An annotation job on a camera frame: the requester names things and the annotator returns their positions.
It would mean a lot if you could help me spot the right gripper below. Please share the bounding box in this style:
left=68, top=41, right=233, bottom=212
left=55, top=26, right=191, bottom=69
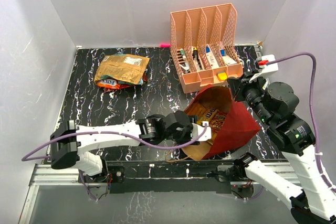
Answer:
left=227, top=70, right=274, bottom=125

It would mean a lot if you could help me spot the red cookie snack packet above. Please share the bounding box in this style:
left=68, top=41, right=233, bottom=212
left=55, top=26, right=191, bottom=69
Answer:
left=209, top=111, right=227, bottom=133

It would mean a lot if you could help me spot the red brown paper bag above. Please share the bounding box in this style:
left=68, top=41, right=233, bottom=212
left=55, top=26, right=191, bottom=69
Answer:
left=181, top=84, right=260, bottom=161

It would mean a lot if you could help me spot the gold snack bag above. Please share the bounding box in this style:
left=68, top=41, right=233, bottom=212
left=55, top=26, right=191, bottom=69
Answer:
left=94, top=54, right=150, bottom=84

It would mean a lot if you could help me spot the Fox's fruits candy bag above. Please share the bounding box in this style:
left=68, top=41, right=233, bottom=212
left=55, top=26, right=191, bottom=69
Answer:
left=96, top=78, right=133, bottom=92

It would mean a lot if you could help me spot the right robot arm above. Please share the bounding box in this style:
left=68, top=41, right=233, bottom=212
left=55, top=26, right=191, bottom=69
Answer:
left=226, top=73, right=335, bottom=223

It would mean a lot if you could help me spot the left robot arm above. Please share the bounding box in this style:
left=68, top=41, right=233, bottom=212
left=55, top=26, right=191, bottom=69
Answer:
left=50, top=110, right=211, bottom=182

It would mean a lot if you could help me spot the yellow M&M's bag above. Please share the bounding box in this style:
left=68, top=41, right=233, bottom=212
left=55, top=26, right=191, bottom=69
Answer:
left=197, top=108, right=219, bottom=125

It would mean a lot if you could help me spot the yellow grey small box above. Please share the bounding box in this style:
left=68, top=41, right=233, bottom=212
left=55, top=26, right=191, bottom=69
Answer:
left=216, top=71, right=228, bottom=81

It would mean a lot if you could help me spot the yellow flat snack pouch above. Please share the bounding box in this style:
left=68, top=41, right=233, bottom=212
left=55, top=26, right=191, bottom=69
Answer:
left=185, top=102, right=207, bottom=117

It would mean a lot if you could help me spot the white blue box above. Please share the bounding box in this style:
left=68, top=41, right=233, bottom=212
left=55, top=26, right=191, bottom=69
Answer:
left=206, top=44, right=219, bottom=69

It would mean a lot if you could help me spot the peach plastic file organizer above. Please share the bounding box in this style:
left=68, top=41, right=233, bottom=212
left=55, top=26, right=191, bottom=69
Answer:
left=170, top=3, right=243, bottom=93

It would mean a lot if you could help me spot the black yellow marker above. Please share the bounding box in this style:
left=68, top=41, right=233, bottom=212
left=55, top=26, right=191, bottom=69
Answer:
left=192, top=46, right=201, bottom=71

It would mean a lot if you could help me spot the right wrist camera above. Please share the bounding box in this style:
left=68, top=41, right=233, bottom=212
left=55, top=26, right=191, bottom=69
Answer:
left=249, top=55, right=279, bottom=83

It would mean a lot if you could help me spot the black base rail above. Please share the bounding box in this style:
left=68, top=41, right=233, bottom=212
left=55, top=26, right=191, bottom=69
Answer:
left=78, top=159, right=263, bottom=196

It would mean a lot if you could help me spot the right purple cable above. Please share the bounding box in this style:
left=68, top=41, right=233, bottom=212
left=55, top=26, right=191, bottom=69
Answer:
left=267, top=52, right=336, bottom=192

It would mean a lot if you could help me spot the purple cable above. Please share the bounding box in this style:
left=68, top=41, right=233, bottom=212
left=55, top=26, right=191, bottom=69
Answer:
left=267, top=52, right=336, bottom=192
left=20, top=125, right=209, bottom=162

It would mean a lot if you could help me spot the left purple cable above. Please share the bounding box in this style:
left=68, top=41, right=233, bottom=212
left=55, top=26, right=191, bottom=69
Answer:
left=20, top=125, right=209, bottom=162

